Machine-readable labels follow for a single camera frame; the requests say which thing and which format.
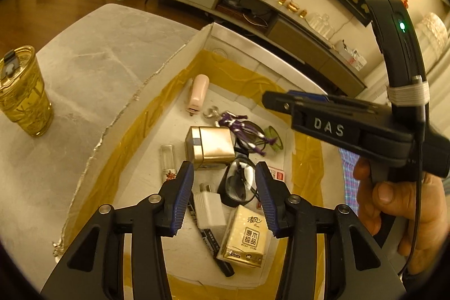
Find cream square box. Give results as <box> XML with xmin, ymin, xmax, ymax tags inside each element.
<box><xmin>185</xmin><ymin>126</ymin><xmax>235</xmax><ymax>170</ymax></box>

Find small clear tube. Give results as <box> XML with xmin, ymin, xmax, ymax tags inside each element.
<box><xmin>161</xmin><ymin>144</ymin><xmax>177</xmax><ymax>181</ymax></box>

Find purple figurine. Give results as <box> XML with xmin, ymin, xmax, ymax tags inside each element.
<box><xmin>203</xmin><ymin>105</ymin><xmax>276</xmax><ymax>156</ymax></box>

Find plaid cloth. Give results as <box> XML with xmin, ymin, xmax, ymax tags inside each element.
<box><xmin>337</xmin><ymin>147</ymin><xmax>363</xmax><ymax>214</ymax></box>

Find black eyeglasses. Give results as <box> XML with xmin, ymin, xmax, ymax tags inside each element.
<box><xmin>217</xmin><ymin>121</ymin><xmax>269</xmax><ymax>206</ymax></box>

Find person's right hand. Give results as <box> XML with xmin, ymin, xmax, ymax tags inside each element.
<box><xmin>353</xmin><ymin>158</ymin><xmax>450</xmax><ymax>276</ymax></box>

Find green plastic piece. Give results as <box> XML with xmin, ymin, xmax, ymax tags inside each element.
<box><xmin>263</xmin><ymin>126</ymin><xmax>285</xmax><ymax>150</ymax></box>

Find white cardboard box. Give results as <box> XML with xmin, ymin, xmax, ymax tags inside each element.
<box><xmin>53</xmin><ymin>22</ymin><xmax>327</xmax><ymax>287</ymax></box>

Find black cable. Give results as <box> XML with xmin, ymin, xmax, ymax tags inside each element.
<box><xmin>397</xmin><ymin>135</ymin><xmax>426</xmax><ymax>276</ymax></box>

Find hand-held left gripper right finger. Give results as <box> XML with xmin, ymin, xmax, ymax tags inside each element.
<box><xmin>255</xmin><ymin>161</ymin><xmax>408</xmax><ymax>300</ymax></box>

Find cluster of glass cups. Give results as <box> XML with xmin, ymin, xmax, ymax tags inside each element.
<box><xmin>306</xmin><ymin>12</ymin><xmax>333</xmax><ymax>40</ymax></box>

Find golden glass tumbler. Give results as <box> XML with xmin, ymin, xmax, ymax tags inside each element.
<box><xmin>0</xmin><ymin>45</ymin><xmax>55</xmax><ymax>137</ymax></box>

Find white charger plug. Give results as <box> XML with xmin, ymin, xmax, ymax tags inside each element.
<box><xmin>193</xmin><ymin>182</ymin><xmax>227</xmax><ymax>230</ymax></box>

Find black marker pen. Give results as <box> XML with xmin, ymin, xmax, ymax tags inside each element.
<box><xmin>188</xmin><ymin>195</ymin><xmax>235</xmax><ymax>278</ymax></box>

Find tissue packet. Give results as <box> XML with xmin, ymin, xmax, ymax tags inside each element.
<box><xmin>217</xmin><ymin>204</ymin><xmax>274</xmax><ymax>269</ymax></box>

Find white boxes on cabinet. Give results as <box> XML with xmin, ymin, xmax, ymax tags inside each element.
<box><xmin>332</xmin><ymin>39</ymin><xmax>368</xmax><ymax>72</ymax></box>

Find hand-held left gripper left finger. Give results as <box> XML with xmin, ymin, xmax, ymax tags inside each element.
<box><xmin>40</xmin><ymin>160</ymin><xmax>195</xmax><ymax>300</ymax></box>

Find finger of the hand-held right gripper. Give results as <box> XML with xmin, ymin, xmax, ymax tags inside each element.
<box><xmin>262</xmin><ymin>91</ymin><xmax>391</xmax><ymax>112</ymax></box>
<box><xmin>287</xmin><ymin>91</ymin><xmax>330</xmax><ymax>100</ymax></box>

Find white stapler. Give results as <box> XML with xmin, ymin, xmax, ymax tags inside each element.
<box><xmin>186</xmin><ymin>74</ymin><xmax>210</xmax><ymax>116</ymax></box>

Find cream curtain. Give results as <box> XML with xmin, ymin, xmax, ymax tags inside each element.
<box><xmin>415</xmin><ymin>12</ymin><xmax>450</xmax><ymax>76</ymax></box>

